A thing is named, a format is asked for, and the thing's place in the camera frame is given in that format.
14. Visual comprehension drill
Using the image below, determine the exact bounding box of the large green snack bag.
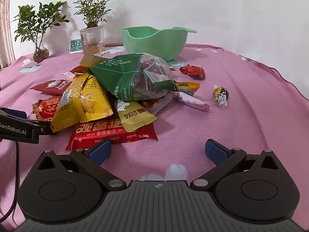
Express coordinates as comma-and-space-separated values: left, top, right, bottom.
87, 53, 178, 102

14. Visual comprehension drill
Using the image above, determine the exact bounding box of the potted plant in white cup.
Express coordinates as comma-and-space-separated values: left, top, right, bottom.
73, 0, 113, 54

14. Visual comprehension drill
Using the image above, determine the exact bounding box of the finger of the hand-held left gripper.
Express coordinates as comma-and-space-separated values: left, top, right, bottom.
0, 107, 27, 120
24, 118, 54, 136

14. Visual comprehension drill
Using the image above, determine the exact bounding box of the leafy plant in glass vase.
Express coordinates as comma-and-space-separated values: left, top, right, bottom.
14, 1, 70, 63

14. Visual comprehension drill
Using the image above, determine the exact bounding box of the large red snack packet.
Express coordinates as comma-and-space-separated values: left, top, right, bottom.
66, 118, 158, 150

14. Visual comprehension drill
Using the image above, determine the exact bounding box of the orange yellow snack packet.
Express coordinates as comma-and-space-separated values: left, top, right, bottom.
175, 82, 201, 96

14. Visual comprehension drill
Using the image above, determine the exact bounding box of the red and gold festive packet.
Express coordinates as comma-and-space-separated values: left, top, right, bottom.
31, 96, 62, 122

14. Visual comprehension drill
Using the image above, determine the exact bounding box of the mint green plastic bowl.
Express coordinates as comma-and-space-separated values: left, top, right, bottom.
116, 26, 197, 62

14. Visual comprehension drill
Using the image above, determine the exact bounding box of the gold black wrapped candy ball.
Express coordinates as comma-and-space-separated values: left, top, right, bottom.
212, 84, 229, 107

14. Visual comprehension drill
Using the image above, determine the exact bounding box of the clear serrated snack packet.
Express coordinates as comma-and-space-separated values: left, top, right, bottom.
139, 90, 179, 115

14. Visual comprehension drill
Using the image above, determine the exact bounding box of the small red crinkled wrapper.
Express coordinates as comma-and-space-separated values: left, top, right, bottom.
179, 64, 205, 80

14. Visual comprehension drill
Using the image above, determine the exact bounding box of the tan gold snack packet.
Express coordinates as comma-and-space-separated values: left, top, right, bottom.
79, 53, 109, 67

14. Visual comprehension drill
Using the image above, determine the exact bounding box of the patterned curtain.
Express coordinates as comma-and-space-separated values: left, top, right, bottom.
0, 0, 16, 69

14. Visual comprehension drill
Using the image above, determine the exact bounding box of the black cable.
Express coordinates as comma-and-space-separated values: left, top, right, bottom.
3, 141, 21, 225

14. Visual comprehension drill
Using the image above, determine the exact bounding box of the white digital clock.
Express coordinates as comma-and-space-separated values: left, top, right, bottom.
70, 39, 84, 54

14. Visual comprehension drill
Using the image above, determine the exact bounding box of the pink printed tablecloth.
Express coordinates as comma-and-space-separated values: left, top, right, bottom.
0, 43, 309, 232

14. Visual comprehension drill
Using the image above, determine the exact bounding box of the yellow snack bag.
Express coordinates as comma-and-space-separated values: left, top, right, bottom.
50, 74, 114, 133

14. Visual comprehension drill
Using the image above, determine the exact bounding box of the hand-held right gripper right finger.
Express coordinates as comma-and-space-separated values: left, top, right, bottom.
190, 139, 282, 190

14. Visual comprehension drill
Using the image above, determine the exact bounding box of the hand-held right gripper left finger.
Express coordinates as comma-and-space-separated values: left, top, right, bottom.
32, 139, 126, 191

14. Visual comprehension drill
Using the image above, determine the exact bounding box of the white stick packet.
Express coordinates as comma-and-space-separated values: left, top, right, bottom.
176, 92, 210, 112

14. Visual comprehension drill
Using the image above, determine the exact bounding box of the pale yellow snack packet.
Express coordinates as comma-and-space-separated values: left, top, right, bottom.
114, 99, 158, 133

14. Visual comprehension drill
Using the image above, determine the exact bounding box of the red packet with white print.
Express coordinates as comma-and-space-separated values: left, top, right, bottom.
29, 79, 73, 96

